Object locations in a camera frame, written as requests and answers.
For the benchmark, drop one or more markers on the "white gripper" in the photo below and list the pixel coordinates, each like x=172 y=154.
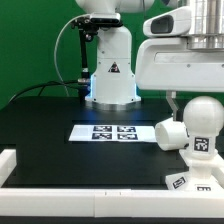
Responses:
x=167 y=64

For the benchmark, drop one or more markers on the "white light bulb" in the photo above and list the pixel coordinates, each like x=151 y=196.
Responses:
x=204 y=119

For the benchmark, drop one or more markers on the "white lamp shade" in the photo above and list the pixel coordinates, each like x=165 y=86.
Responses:
x=171 y=135

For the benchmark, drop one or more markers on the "white lamp base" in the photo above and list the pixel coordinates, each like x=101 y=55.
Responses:
x=204 y=175

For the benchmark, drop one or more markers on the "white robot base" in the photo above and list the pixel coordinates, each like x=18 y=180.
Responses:
x=112 y=85

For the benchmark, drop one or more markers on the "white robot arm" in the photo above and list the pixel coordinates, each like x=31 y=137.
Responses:
x=207 y=25

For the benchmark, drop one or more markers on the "white marker sheet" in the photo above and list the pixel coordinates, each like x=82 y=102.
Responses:
x=112 y=133

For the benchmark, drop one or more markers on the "white table border frame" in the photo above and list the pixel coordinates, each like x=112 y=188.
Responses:
x=103 y=202

